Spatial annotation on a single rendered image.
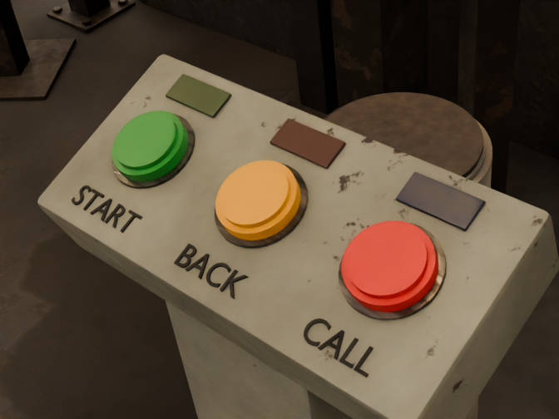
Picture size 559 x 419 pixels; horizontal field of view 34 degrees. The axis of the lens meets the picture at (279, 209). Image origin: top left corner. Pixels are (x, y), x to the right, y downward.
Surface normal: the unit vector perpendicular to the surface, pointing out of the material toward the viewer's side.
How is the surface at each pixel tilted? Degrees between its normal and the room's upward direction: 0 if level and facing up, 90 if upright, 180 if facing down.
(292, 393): 90
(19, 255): 0
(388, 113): 0
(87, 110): 0
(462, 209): 20
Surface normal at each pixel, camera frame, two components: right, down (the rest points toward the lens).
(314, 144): -0.33, -0.52
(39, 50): -0.11, -0.75
